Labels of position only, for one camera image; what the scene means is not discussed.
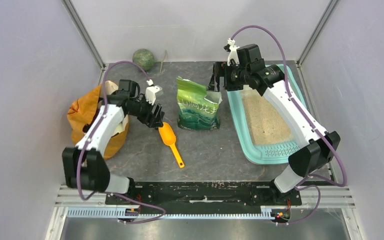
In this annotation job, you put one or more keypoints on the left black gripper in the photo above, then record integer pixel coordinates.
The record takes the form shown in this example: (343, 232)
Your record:
(152, 120)

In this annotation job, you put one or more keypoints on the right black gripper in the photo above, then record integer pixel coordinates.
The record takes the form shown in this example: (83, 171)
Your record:
(222, 69)

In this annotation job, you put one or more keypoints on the orange plastic scoop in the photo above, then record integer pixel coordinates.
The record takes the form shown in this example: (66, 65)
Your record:
(169, 139)

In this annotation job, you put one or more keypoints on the green cat litter bag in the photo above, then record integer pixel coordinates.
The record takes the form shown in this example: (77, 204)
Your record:
(198, 107)

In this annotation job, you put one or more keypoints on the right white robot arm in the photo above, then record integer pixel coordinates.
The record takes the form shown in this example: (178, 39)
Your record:
(246, 67)

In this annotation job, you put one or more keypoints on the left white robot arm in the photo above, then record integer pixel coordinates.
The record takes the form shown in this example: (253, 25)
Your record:
(84, 165)

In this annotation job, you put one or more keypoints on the teal litter box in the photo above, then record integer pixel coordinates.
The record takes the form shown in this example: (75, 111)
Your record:
(264, 136)

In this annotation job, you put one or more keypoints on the green ball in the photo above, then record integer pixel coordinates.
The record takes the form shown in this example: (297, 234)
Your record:
(144, 58)

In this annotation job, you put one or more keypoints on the orange trash bag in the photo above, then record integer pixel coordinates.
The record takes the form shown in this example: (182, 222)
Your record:
(83, 112)

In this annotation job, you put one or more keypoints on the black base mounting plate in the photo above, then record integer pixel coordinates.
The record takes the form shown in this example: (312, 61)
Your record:
(212, 197)

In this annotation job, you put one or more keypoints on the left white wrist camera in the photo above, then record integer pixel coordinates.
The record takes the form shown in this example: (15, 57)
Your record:
(152, 91)

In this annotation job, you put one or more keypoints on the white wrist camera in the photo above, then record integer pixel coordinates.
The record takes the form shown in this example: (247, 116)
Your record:
(231, 48)
(152, 91)

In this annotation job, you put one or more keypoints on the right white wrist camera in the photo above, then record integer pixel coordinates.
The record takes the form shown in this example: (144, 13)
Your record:
(231, 48)

